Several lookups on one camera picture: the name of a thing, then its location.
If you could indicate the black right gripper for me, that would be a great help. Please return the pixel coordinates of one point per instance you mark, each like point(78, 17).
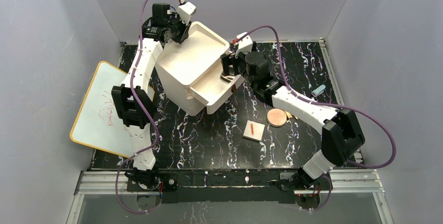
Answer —
point(228, 63)

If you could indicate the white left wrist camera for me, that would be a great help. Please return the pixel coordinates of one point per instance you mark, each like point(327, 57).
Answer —
point(185, 12)

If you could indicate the light blue small case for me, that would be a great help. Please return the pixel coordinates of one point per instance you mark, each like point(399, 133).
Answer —
point(318, 91)

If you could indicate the white Lameila makeup box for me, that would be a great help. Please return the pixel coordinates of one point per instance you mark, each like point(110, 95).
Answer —
point(253, 131)

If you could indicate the white drawer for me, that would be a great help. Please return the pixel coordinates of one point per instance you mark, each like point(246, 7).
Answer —
point(213, 92)

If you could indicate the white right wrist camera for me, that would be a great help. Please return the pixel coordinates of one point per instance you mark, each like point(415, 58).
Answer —
point(244, 44)

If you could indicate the yellow-framed whiteboard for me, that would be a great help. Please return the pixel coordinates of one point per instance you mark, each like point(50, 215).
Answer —
point(97, 124)

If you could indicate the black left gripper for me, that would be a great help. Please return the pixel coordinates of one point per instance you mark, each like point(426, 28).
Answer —
point(182, 32)

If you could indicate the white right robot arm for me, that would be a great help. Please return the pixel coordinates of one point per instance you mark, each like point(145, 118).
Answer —
point(341, 133)

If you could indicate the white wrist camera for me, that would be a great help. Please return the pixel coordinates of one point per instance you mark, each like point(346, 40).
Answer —
point(244, 44)
point(185, 12)

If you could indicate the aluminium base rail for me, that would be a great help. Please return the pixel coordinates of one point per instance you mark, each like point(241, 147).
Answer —
point(223, 196)

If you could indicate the round pink powder puff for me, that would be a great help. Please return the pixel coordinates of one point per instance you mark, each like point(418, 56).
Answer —
point(276, 117)

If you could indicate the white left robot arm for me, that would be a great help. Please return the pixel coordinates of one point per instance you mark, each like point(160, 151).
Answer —
point(133, 104)

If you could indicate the white drawer organizer box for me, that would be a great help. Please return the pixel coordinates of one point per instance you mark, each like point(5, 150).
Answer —
point(182, 65)

